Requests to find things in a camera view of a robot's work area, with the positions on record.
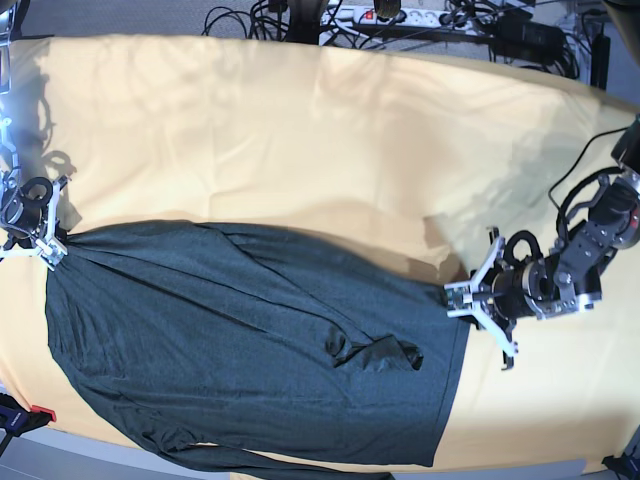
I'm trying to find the white power strip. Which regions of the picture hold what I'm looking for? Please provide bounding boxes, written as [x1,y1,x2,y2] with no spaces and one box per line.
[321,3,480,32]

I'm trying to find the black upright post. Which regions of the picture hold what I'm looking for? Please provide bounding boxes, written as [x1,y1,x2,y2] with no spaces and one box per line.
[590,27,611,91]

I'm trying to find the tangled black cables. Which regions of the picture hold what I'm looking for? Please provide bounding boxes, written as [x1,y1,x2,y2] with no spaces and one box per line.
[487,9,589,94]

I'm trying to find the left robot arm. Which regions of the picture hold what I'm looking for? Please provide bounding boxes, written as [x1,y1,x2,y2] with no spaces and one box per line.
[443,121,639,370]

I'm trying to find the dark green long-sleeve shirt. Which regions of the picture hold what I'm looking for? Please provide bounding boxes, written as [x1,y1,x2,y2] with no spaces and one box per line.
[45,221,468,479]

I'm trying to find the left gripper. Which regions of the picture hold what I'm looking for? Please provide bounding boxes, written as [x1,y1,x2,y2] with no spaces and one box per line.
[443,225,556,372]

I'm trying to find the black power adapter box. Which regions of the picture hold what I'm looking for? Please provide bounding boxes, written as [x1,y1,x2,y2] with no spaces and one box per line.
[493,17,565,61]

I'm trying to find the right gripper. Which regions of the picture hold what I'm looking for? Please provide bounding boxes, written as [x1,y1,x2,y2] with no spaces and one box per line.
[1,173,69,271]

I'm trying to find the black clamp right corner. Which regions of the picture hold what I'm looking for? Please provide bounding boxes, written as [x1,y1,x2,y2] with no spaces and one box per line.
[602,453,640,480]

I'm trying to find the red and black clamp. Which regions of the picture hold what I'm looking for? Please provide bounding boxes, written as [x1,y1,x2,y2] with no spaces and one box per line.
[1,393,57,437]

